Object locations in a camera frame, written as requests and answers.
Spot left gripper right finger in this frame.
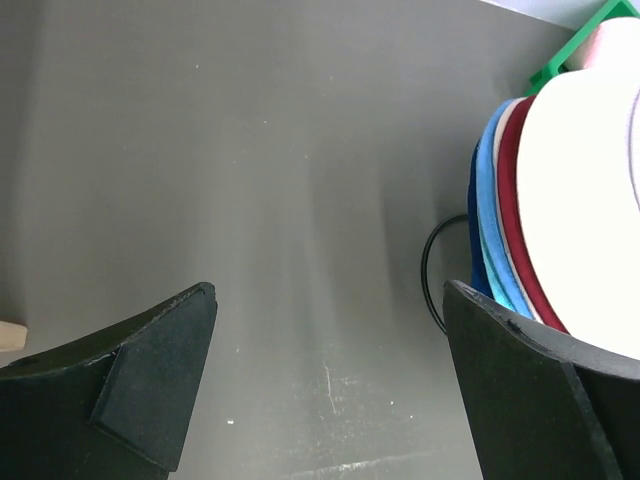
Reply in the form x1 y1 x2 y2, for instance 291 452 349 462
443 281 639 479

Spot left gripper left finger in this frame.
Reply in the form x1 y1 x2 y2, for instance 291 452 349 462
1 282 218 479

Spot medium blue bucket hat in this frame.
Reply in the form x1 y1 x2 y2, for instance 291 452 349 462
475 100 533 319

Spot beige bucket hat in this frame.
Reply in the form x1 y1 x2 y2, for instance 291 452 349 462
493 97 540 321

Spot white hat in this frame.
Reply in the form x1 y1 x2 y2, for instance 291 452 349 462
516 69 639 358

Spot dark red hat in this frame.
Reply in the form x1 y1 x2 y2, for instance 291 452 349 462
498 96 568 334

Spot wooden shelf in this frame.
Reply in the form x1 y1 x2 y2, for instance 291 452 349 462
0 320 28 352

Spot pink hat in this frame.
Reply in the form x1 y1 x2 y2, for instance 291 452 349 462
575 18 639 71

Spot green plastic tray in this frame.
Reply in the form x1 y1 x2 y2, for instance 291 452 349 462
526 0 639 95

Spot black wire hat stand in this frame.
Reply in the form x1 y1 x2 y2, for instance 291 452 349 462
420 213 470 334

